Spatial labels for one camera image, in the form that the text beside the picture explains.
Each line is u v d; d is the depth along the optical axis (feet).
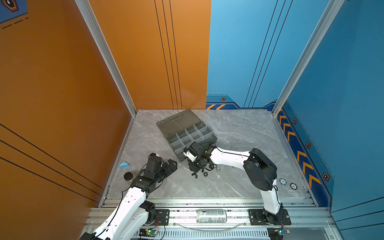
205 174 2.86
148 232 2.32
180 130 3.55
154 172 2.05
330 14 2.34
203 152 2.30
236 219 2.44
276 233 2.32
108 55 2.85
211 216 2.28
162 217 2.39
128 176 2.55
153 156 2.52
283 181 2.78
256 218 2.37
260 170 1.66
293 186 2.72
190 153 2.44
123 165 2.96
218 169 2.92
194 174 2.85
